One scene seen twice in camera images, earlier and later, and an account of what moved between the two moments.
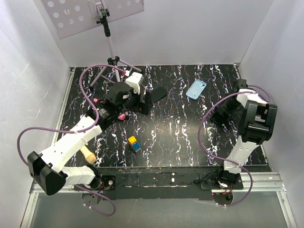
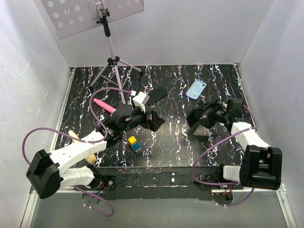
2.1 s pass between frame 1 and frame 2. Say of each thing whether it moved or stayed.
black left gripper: moved
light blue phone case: stayed
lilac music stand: stayed
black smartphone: stayed
